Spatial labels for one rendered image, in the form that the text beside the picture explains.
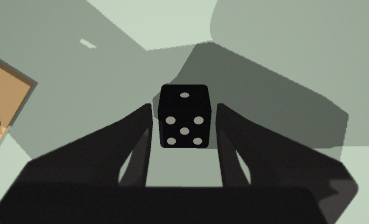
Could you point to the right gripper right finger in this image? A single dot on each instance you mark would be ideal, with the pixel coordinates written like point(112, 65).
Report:
point(275, 160)

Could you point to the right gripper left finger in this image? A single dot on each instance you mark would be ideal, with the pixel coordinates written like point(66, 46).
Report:
point(97, 158)

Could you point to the black die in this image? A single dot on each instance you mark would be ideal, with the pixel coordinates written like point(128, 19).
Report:
point(184, 116)

